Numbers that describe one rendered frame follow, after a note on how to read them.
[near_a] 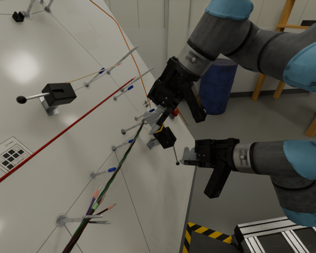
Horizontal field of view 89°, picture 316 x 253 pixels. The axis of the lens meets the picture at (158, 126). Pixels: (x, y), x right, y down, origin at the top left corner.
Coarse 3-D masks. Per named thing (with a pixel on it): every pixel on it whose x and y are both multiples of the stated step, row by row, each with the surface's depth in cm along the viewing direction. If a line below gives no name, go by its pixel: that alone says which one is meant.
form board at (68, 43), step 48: (48, 0) 44; (96, 0) 62; (0, 48) 31; (48, 48) 39; (96, 48) 53; (0, 96) 29; (96, 96) 46; (144, 96) 65; (96, 144) 41; (144, 144) 55; (192, 144) 85; (0, 192) 25; (48, 192) 30; (144, 192) 48; (0, 240) 23; (48, 240) 27; (96, 240) 33; (144, 240) 42
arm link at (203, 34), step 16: (224, 0) 27; (240, 0) 27; (208, 16) 30; (224, 16) 28; (240, 16) 28; (208, 32) 30; (224, 32) 30; (240, 32) 30; (208, 48) 32; (224, 48) 33
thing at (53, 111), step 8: (48, 88) 29; (56, 88) 30; (64, 88) 31; (72, 88) 33; (24, 96) 27; (32, 96) 28; (40, 96) 28; (48, 96) 30; (56, 96) 29; (64, 96) 31; (72, 96) 32; (48, 104) 31; (56, 104) 31; (48, 112) 34; (56, 112) 35
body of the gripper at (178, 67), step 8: (168, 64) 39; (176, 64) 37; (168, 72) 39; (176, 72) 39; (184, 72) 36; (168, 80) 40; (176, 80) 39; (184, 80) 38; (192, 80) 37; (152, 88) 41; (160, 88) 40; (168, 88) 40; (176, 88) 40; (152, 96) 42; (160, 96) 41; (168, 96) 40; (176, 96) 40; (160, 104) 43; (168, 104) 41
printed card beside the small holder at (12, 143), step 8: (0, 144) 27; (8, 144) 27; (16, 144) 28; (0, 152) 26; (8, 152) 27; (16, 152) 28; (24, 152) 29; (32, 152) 30; (0, 160) 26; (8, 160) 27; (16, 160) 28; (0, 168) 26; (8, 168) 26
